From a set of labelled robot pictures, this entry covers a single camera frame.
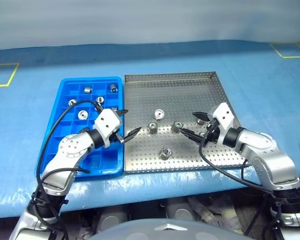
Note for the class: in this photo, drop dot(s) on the blue compartment tray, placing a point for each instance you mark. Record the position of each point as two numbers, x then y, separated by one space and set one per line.
102 160

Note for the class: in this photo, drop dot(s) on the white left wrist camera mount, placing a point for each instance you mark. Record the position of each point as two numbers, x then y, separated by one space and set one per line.
106 122

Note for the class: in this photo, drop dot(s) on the grey robot torso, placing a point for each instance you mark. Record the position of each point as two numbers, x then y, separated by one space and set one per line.
165 232

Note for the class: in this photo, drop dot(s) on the perforated metal tray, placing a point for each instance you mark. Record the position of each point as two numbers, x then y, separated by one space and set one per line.
165 95

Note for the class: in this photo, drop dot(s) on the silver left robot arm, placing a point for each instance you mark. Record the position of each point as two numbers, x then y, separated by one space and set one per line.
72 147

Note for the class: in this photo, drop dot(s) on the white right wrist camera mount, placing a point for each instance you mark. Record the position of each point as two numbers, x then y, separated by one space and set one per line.
223 115

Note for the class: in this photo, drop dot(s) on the crumpled grey cloth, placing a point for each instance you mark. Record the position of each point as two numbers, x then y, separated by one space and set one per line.
215 210

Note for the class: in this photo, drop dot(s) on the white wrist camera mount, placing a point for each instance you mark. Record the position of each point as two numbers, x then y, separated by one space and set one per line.
106 122
223 115

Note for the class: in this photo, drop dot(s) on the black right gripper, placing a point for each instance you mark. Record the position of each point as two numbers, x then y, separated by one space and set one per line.
213 131

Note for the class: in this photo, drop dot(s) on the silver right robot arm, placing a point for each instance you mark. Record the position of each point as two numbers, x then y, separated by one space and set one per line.
265 147

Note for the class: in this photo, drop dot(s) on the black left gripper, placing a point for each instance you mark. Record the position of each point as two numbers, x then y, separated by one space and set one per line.
116 137

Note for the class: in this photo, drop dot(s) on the metal nut in bin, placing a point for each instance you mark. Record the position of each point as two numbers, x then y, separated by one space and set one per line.
72 102

